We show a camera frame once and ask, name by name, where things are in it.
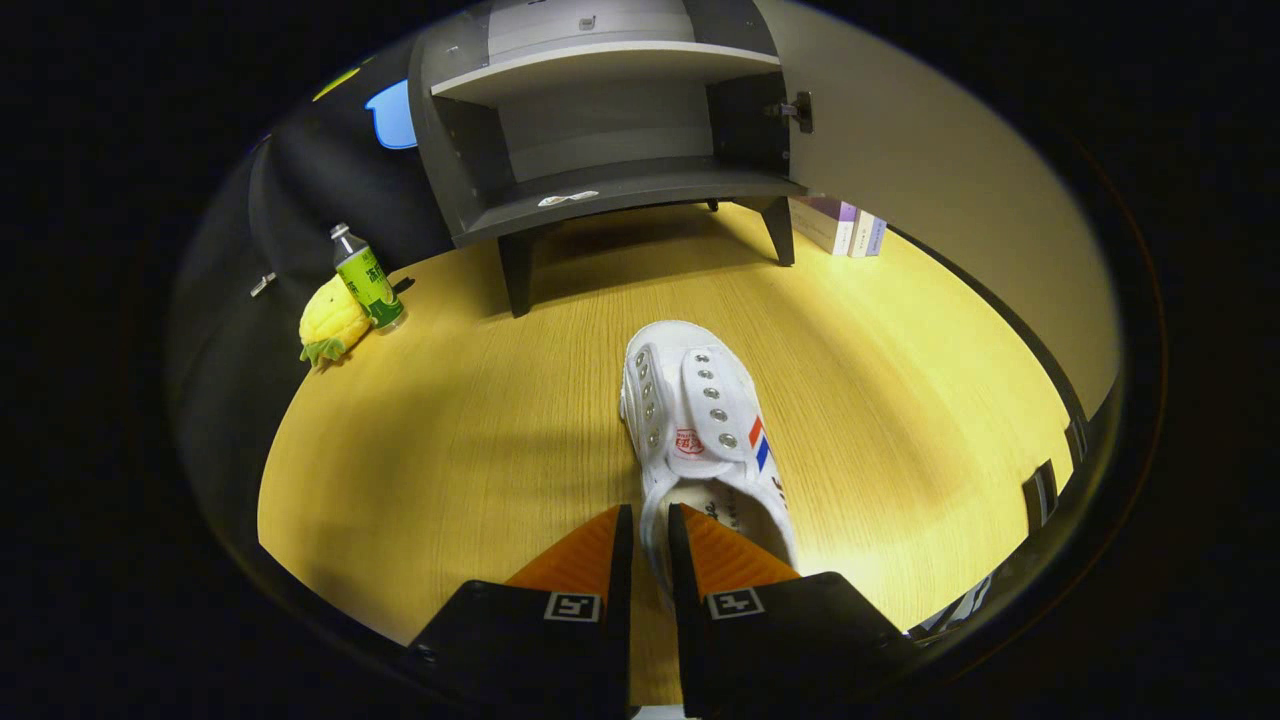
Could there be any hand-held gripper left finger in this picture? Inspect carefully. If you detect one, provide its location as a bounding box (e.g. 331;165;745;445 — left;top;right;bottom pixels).
405;504;634;720

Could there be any black backdrop cloth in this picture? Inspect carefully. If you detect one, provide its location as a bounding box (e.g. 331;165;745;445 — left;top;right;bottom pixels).
170;60;456;561

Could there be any black door hinge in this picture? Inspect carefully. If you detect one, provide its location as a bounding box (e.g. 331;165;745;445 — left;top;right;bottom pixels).
765;90;815;136

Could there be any beige shoe cabinet door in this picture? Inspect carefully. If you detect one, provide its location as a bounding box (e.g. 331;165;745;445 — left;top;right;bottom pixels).
755;0;1121;421

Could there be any white cabinet shelf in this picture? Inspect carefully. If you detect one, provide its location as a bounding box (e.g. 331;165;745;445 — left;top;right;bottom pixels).
430;40;783;109

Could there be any green label plastic bottle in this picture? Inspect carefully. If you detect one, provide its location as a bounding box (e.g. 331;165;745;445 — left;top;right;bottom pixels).
330;222;408;335

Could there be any yellow pineapple plush toy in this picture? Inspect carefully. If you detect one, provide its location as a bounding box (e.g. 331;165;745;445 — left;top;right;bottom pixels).
298;275;374;370

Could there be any white canvas shoe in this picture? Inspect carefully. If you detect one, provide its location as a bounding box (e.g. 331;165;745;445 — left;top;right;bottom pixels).
618;320;800;601

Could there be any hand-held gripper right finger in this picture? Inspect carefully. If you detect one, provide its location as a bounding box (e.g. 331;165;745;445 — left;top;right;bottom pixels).
667;503;922;720

